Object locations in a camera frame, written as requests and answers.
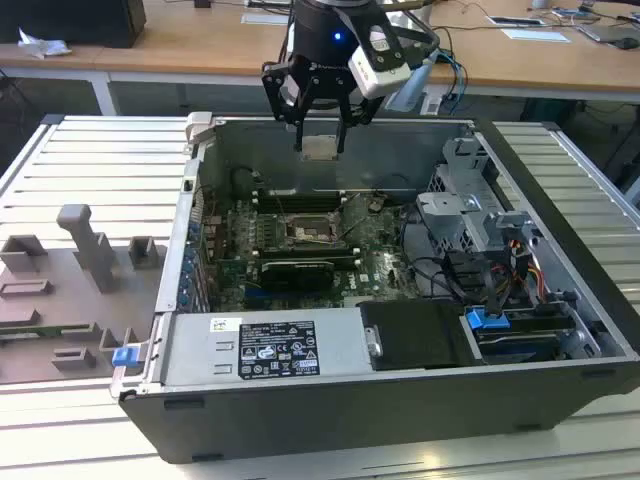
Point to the crumpled white paper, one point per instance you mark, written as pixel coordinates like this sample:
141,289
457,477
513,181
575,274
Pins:
42,45

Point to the black computer mouse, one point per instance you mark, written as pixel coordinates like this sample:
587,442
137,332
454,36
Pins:
627,44

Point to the silver drive cage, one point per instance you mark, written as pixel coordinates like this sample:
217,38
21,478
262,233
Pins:
450,220

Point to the small blue clip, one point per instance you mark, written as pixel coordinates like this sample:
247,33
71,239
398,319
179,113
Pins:
124,356

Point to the pale blue teach pendant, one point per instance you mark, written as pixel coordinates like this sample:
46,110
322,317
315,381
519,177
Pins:
412,87

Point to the CPU socket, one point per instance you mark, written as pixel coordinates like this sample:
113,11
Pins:
307,231

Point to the white paper sheet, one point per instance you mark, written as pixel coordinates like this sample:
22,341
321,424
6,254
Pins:
535,35

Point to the black graphics card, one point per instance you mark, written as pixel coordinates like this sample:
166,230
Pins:
300,275

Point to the wooden desk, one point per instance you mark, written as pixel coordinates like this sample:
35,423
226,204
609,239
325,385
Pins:
200,40

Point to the blue disk carrier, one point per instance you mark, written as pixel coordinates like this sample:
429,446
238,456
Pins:
485,319

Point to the silver power supply with label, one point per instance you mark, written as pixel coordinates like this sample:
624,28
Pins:
200,350

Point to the green motherboard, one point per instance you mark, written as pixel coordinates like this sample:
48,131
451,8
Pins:
385,265

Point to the silver square CPU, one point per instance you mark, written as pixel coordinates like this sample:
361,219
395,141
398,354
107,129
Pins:
320,147

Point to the black hard disk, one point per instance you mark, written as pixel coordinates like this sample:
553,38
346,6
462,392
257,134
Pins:
525,340

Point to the grey parts rack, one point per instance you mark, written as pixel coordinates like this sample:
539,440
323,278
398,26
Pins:
60,300

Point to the black open PC case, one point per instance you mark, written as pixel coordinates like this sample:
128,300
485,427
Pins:
350,415

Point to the grey laptop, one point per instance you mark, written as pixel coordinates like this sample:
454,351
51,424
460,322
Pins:
610,32

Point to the green RAM stick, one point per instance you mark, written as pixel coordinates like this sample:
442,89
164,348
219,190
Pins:
30,330

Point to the black box on desk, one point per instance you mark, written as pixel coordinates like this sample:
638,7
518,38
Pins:
75,20

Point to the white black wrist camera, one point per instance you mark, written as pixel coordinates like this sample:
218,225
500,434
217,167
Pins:
380,65

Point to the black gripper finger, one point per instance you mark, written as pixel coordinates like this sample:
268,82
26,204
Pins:
362,110
280,95

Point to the black RAM slot bank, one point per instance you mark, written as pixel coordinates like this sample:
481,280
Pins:
345,255
300,200

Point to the black round speaker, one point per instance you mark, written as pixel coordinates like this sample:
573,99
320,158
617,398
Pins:
242,181

